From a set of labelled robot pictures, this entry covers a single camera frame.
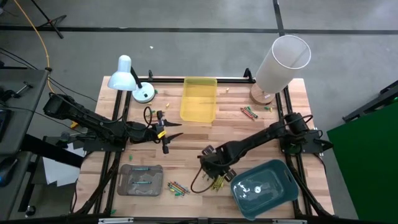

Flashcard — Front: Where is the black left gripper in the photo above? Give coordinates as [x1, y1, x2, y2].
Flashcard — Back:
[129, 110, 184, 155]

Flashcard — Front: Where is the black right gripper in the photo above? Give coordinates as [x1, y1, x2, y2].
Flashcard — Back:
[198, 144, 238, 183]

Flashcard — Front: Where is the yellow translucent plastic bin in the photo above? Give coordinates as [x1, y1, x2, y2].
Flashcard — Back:
[179, 77, 218, 124]

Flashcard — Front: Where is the teal plastic bin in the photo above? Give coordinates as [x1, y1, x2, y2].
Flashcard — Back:
[229, 159, 300, 221]

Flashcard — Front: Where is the white gooseneck desk lamp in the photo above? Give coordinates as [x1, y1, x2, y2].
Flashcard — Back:
[107, 54, 156, 104]

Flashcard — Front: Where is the grey translucent plastic tray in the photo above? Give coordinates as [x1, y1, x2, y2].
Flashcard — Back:
[116, 164, 164, 197]

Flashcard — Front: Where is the white shade wooden base lamp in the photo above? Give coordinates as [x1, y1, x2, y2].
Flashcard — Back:
[249, 34, 312, 106]

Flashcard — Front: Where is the white paper sheet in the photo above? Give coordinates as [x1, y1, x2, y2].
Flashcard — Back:
[42, 142, 85, 188]

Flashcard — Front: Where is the green board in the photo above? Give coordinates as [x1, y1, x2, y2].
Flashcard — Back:
[326, 101, 398, 222]

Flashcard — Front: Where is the grey side desk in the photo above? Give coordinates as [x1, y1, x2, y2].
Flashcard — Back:
[0, 68, 50, 156]

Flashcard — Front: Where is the black tripod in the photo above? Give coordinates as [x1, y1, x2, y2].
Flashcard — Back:
[29, 0, 68, 40]

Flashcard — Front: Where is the black metal stand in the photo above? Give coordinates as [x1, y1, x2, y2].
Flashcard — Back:
[341, 79, 398, 124]

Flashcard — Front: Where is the black computer mouse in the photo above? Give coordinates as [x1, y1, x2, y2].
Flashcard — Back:
[0, 156, 20, 188]

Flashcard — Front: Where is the black table frame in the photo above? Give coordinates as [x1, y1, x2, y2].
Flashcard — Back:
[70, 67, 335, 218]

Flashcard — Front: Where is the yellow cable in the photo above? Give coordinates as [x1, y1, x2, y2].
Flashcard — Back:
[12, 0, 56, 94]

